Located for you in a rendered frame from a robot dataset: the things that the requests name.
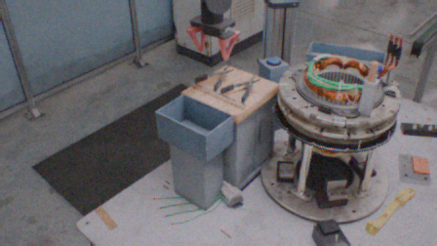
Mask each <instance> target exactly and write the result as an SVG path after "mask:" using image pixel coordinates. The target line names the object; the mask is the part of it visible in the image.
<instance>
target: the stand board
mask: <svg viewBox="0 0 437 246"><path fill-rule="evenodd" d="M227 66H228V65H226V66H223V67H222V68H221V69H219V70H217V72H221V71H223V70H224V69H225V68H226V67H227ZM231 69H234V70H233V71H231V72H228V73H227V74H226V75H227V82H224V81H222V85H221V86H220V87H219V89H218V90H217V93H220V88H222V87H226V86H228V85H230V84H240V83H243V82H245V81H250V80H251V79H252V78H253V77H254V76H255V79H254V80H255V81H256V80H258V79H260V81H258V82H256V83H254V84H253V85H252V86H255V89H254V92H253V93H251V92H250V94H249V97H248V98H247V99H246V101H245V102H243V103H244V104H245V105H246V109H243V108H241V107H237V106H236V105H234V104H231V103H229V102H224V101H223V100H221V99H217V98H215V97H214V96H210V95H208V94H207V93H203V92H201V91H199V90H196V89H194V88H192V87H190V88H188V89H187V90H184V91H183V92H182V93H181V95H183V94H186V95H188V96H190V97H192V98H193V99H197V100H199V101H200V102H204V103H206V104H210V105H211V106H213V107H216V108H219V109H220V110H223V111H225V112H227V113H231V114H232V115H234V123H235V124H239V123H240V122H242V121H243V119H246V117H247V116H249V115H250V114H251V113H253V112H254V111H255V110H257V109H258V108H259V107H261V106H262V105H263V104H264V103H266V102H268V101H269V99H272V97H273V96H275V95H276V94H277V93H278V92H279V84H277V83H274V82H272V81H268V80H266V79H265V78H260V77H258V76H256V75H253V74H251V73H249V72H245V71H243V70H240V69H237V68H234V67H232V66H228V69H227V70H231ZM218 81H219V76H218V75H217V76H215V77H211V78H208V80H206V81H202V82H200V83H198V85H200V86H202V87H205V88H207V89H209V90H213V91H214V85H215V84H217V82H218ZM244 93H246V90H244V86H243V87H237V88H234V90H232V91H230V92H228V93H225V94H222V95H223V96H227V97H229V98H231V99H234V100H235V101H237V102H240V101H241V97H242V96H243V94H244Z"/></svg>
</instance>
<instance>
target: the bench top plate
mask: <svg viewBox="0 0 437 246"><path fill-rule="evenodd" d="M400 105H401V106H400V108H399V111H398V113H397V129H396V131H395V135H393V138H391V139H390V140H389V143H386V144H385V145H382V146H380V147H379V148H378V150H377V152H379V153H378V154H377V158H378V159H379V161H380V162H381V163H382V165H383V167H384V168H385V171H386V172H387V176H388V178H389V185H388V193H387V195H386V197H385V200H384V201H383V203H382V204H381V205H380V206H379V207H378V209H376V210H375V211H374V212H372V214H370V215H367V216H366V217H364V218H360V219H357V220H354V221H348V222H338V225H339V226H340V229H341V230H342V232H343V233H344V235H345V236H346V238H347V239H348V241H349V242H350V245H352V246H359V245H360V246H434V245H435V244H436V241H437V211H436V210H437V138H430V137H414V136H405V135H402V133H401V132H402V131H401V129H400V124H401V123H402V122H405V123H414V124H420V123H423V124H431V125H436V124H437V118H436V117H437V113H434V112H433V111H437V110H436V109H432V108H430V107H428V106H424V105H423V104H419V103H417V102H412V101H410V100H407V99H403V100H401V104H400ZM422 116H423V117H422ZM426 118H430V119H432V121H428V119H426ZM387 144H388V145H387ZM399 153H403V154H411V155H414V156H422V157H426V158H427V159H428V161H429V163H428V166H429V168H430V172H431V173H430V176H431V178H430V180H431V184H430V187H429V186H426V185H418V184H408V183H400V173H399V165H398V162H399ZM433 162H434V163H433ZM408 186H409V187H410V188H413V189H414V190H415V191H416V195H415V196H414V198H412V199H411V201H410V200H409V201H408V202H407V204H406V205H405V206H404V207H398V209H397V210H396V211H395V212H394V213H393V215H392V216H391V217H390V218H389V220H388V221H387V222H386V223H385V224H384V225H383V227H382V228H381V229H380V230H379V231H378V232H377V234H376V235H375V236H373V235H371V234H370V233H368V232H367V231H366V232H365V229H366V224H367V222H368V221H369V219H372V220H373V221H374V222H375V221H376V220H377V218H378V217H379V216H380V215H381V214H382V212H383V211H384V210H385V209H386V208H387V207H388V205H389V204H390V203H392V201H393V200H394V198H395V197H396V196H397V195H398V193H399V192H400V191H401V189H404V190H406V189H407V188H408ZM242 196H243V203H244V204H243V206H242V207H239V208H238V209H236V210H234V209H233V207H230V206H229V205H228V204H227V203H225V202H221V201H222V198H221V199H220V200H218V201H217V202H216V203H215V204H214V205H213V206H212V207H211V208H210V209H209V210H207V211H206V212H208V211H210V210H213V209H214V208H215V207H217V208H216V209H215V210H213V211H211V212H208V213H206V214H204V215H201V214H203V213H205V211H204V210H198V209H200V208H199V207H197V206H196V205H194V204H184V203H190V201H187V200H186V199H183V198H171V197H181V196H179V195H177V194H176V193H175V191H174V177H173V169H172V162H171V159H169V160H168V161H167V162H165V163H164V164H162V165H160V166H159V167H158V168H156V169H155V170H154V171H152V172H151V173H148V175H146V176H144V177H143V178H142V179H140V180H139V181H137V182H136V183H135V184H132V185H130V186H129V187H128V188H125V190H123V191H121V192H120V193H118V195H115V196H114V197H113V198H111V199H110V200H108V201H107V202H105V203H103V205H101V206H99V207H102V208H103V209H104V210H105V211H106V213H107V214H108V215H109V216H110V217H111V218H112V220H113V221H114V222H115V223H116V224H117V225H118V227H116V228H114V229H113V230H109V229H108V227H107V226H106V225H105V223H104V222H103V221H102V220H101V219H100V217H99V216H98V215H97V213H96V212H95V210H96V209H95V210H94V211H93V212H91V213H90V214H88V215H87V216H85V217H84V218H82V219H81V220H80V221H79V222H77V223H76V224H75V228H76V229H78V231H80V232H81V233H82V234H83V235H84V236H85V237H86V238H87V239H88V240H89V241H90V242H91V243H92V244H93V245H95V246H317V244H316V243H315V241H314V239H313V238H312V231H313V224H318V223H319V222H321V221H316V220H314V219H308V218H307V217H303V216H301V215H298V214H296V213H293V212H291V210H290V211H289V210H288V209H287V208H284V206H281V204H280V203H278V202H277V201H276V200H275V199H274V198H273V197H272V196H271V195H270V194H269V193H268V192H267V190H266V188H265V186H264V184H263V182H262V178H261V175H260V174H259V176H258V177H257V178H256V179H255V180H254V181H253V182H251V183H250V184H249V185H248V186H247V187H246V188H245V189H244V190H242ZM150 198H166V199H150ZM220 202H221V203H220ZM219 203H220V204H219ZM175 204H182V205H177V206H171V205H175ZM218 204H219V205H218ZM217 205H218V206H217ZM164 206H169V207H166V208H163V209H162V208H161V207H164ZM99 207H98V208H99ZM157 208H159V209H157ZM160 208H161V209H160ZM191 210H197V211H194V212H186V211H191ZM177 212H184V213H180V214H175V213H177ZM170 214H174V215H172V216H169V217H166V216H167V215H170ZM404 214H405V215H404ZM198 215H201V216H200V217H198V218H196V217H197V216H198ZM163 216H164V217H163ZM408 216H409V217H408ZM193 218H195V219H194V220H191V219H193ZM187 220H191V221H188V222H187V223H181V224H177V225H171V224H174V223H179V222H185V221H187ZM415 222H416V223H415ZM410 223H411V224H410ZM409 226H410V227H409ZM404 227H405V228H404ZM356 230H358V231H359V232H358V231H356ZM362 234H363V236H361V235H362ZM400 235H402V236H400ZM404 235H405V236H404ZM406 235H408V236H406ZM358 237H359V238H358ZM357 238H358V239H357ZM400 238H401V239H400ZM304 239H305V240H307V241H305V240H304ZM395 240H396V242H395ZM309 241H311V242H309ZM370 241H372V242H370ZM361 244H362V245H361Z"/></svg>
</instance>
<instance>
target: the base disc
mask: <svg viewBox="0 0 437 246"><path fill-rule="evenodd" d="M288 139H289V138H285V139H284V140H282V141H280V142H279V143H276V144H275V145H274V148H273V156H272V158H271V159H270V160H268V162H266V163H265V165H263V166H262V168H260V175H261V178H262V182H263V184H264V186H265V188H266V190H267V192H268V193H269V194H270V195H271V196H272V197H273V198H274V199H275V200H276V201H277V202H278V203H280V204H281V206H284V208H287V209H288V210H289V211H290V210H291V212H293V213H296V214H298V215H301V216H303V217H307V218H308V219H314V220H316V221H327V220H330V219H334V220H336V222H348V221H354V220H357V219H360V218H364V217H366V216H367V215H370V214H372V212H374V211H375V210H376V209H378V207H379V206H380V205H381V204H382V203H383V201H384V200H385V197H386V195H387V193H388V185H389V178H388V176H387V172H386V171H385V168H384V167H383V165H382V163H381V162H380V161H379V159H378V158H376V160H375V165H374V169H375V171H376V172H377V175H376V176H375V177H370V180H369V185H371V189H369V191H368V192H367V193H366V195H364V197H363V198H358V197H357V196H354V193H353V192H354V190H355V189H356V188H357V186H358V185H359V184H360V179H361V178H360V177H359V176H358V174H357V173H356V172H355V171H354V170H353V169H352V168H351V166H350V165H349V164H348V162H349V160H350V157H348V156H336V158H337V159H339V160H342V161H343V162H345V163H346V165H348V166H349V168H350V169H351V171H352V173H353V183H352V184H351V185H350V186H349V187H348V188H346V189H345V191H346V193H347V200H348V201H347V204H346V206H339V207H333V208H321V209H320V207H319V206H318V202H317V201H316V198H315V193H316V191H317V190H313V189H311V188H308V187H306V188H307V191H309V192H310V193H312V198H311V199H310V200H309V201H305V200H303V199H301V198H299V197H297V196H296V195H295V194H292V193H291V192H290V188H291V187H292V186H293V185H298V177H297V175H296V166H297V164H298V163H299V162H300V160H301V156H302V151H303V145H302V144H301V142H300V141H298V140H297V141H296V146H297V147H298V148H299V152H298V153H296V154H295V155H294V156H292V157H291V159H285V158H283V156H282V153H283V152H284V151H285V150H287V146H288ZM359 153H360V154H362V155H363V156H364V157H365V158H366V156H367V153H368V151H361V152H356V153H355V154H359ZM277 161H285V162H294V178H295V179H294V183H293V184H292V183H282V182H276V175H277ZM309 205H310V206H309ZM334 214H335V215H334Z"/></svg>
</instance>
